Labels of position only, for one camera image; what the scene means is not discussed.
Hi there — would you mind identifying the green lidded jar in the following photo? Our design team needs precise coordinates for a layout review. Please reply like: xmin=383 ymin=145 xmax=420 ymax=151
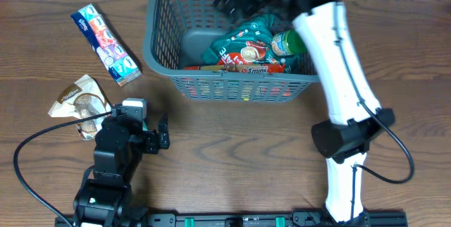
xmin=271 ymin=30 xmax=307 ymax=56

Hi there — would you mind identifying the green coffee bag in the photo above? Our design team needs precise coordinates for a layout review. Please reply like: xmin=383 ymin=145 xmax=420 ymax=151
xmin=202 ymin=14 xmax=306 ymax=73

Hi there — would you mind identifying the orange spaghetti pack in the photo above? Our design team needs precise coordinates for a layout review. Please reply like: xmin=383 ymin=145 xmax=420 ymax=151
xmin=184 ymin=63 xmax=285 ymax=74

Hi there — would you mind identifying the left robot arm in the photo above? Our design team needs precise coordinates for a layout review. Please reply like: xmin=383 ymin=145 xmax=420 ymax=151
xmin=73 ymin=104 xmax=170 ymax=227

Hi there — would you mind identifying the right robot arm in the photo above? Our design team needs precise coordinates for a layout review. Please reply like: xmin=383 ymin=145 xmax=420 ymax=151
xmin=214 ymin=0 xmax=395 ymax=225

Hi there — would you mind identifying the Kleenex tissue pack strip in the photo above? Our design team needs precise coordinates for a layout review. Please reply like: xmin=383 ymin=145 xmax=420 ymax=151
xmin=71 ymin=4 xmax=142 ymax=86

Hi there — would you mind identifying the beige snack pouch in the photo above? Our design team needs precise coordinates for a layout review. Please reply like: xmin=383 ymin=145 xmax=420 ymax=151
xmin=48 ymin=75 xmax=111 ymax=119

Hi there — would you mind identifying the grey plastic basket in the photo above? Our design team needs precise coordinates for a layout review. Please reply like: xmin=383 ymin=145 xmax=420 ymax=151
xmin=143 ymin=0 xmax=319 ymax=102

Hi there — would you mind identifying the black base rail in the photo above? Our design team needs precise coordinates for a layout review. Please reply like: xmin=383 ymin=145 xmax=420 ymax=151
xmin=54 ymin=211 xmax=408 ymax=227

